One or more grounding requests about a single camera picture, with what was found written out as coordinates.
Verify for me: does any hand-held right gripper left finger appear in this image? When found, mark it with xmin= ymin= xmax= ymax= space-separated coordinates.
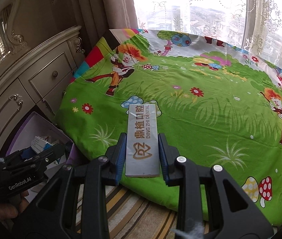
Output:
xmin=25 ymin=132 xmax=128 ymax=239

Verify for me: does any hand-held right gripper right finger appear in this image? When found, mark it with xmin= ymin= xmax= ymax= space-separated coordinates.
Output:
xmin=158 ymin=132 xmax=275 ymax=239

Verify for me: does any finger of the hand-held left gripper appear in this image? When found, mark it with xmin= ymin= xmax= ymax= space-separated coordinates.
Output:
xmin=32 ymin=143 xmax=68 ymax=170
xmin=1 ymin=149 xmax=36 ymax=168

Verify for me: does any white box red print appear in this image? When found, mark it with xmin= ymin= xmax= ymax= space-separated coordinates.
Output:
xmin=31 ymin=136 xmax=59 ymax=155

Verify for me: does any white tissue pack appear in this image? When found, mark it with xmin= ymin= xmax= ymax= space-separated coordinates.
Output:
xmin=125 ymin=104 xmax=161 ymax=178

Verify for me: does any purple cardboard box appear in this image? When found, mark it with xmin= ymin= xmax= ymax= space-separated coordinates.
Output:
xmin=5 ymin=112 xmax=81 ymax=197

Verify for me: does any person's left hand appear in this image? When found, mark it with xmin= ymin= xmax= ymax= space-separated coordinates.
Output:
xmin=0 ymin=190 xmax=30 ymax=221

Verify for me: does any green cartoon printed blanket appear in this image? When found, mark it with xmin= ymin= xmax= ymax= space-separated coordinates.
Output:
xmin=53 ymin=28 xmax=282 ymax=227

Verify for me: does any cream ornate dresser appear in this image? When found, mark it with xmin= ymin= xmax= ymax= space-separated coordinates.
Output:
xmin=0 ymin=0 xmax=86 ymax=155

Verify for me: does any brown curtain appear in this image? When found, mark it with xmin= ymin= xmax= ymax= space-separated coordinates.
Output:
xmin=68 ymin=0 xmax=139 ymax=53

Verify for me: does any sheer lace curtain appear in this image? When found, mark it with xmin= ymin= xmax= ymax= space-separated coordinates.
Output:
xmin=128 ymin=0 xmax=282 ymax=80

